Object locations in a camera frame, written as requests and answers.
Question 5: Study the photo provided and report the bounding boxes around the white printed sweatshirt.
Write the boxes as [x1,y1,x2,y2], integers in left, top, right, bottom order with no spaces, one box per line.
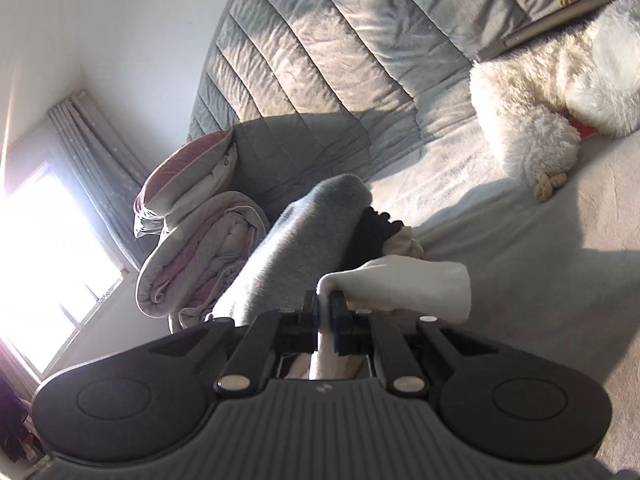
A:
[292,254,472,382]

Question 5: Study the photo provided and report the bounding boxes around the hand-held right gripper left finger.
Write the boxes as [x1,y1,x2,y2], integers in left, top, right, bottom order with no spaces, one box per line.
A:
[150,291,321,395]

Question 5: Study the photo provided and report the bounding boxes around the pink beige pillow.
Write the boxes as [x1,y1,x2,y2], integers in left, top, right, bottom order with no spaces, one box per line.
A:
[132,129,239,239]

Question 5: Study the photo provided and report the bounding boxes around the folded black garment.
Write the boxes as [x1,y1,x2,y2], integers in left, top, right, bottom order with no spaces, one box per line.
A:
[340,205,405,272]

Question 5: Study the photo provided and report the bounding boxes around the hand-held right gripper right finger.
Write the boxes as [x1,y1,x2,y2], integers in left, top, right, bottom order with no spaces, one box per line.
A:
[329,291,494,395]

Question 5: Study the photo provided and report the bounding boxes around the hanging dark clothes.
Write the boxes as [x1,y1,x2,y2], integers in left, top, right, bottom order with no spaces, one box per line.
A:
[0,369,37,467]

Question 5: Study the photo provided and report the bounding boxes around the window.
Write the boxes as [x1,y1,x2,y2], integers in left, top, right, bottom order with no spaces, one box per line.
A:
[0,160,127,378]

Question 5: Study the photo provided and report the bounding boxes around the folded beige pink duvet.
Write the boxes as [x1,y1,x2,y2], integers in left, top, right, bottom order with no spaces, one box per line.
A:
[135,191,272,335]

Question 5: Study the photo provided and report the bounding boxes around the grey curtain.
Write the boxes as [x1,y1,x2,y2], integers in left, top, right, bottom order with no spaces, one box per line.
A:
[47,90,152,273]

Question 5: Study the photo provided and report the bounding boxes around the grey quilted headboard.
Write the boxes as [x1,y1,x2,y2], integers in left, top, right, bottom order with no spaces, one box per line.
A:
[187,0,640,211]

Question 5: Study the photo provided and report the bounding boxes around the white plush toy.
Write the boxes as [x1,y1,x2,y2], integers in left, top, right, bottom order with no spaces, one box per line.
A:
[469,0,640,197]

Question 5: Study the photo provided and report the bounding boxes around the beige rope knot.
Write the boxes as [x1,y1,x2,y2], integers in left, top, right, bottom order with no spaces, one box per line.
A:
[531,169,569,204]

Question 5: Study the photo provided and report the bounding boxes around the grey metal bar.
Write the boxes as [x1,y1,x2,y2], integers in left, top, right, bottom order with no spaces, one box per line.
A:
[476,0,640,64]

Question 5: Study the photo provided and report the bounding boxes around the grey bed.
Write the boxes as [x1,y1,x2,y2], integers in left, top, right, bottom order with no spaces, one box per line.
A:
[350,110,640,480]

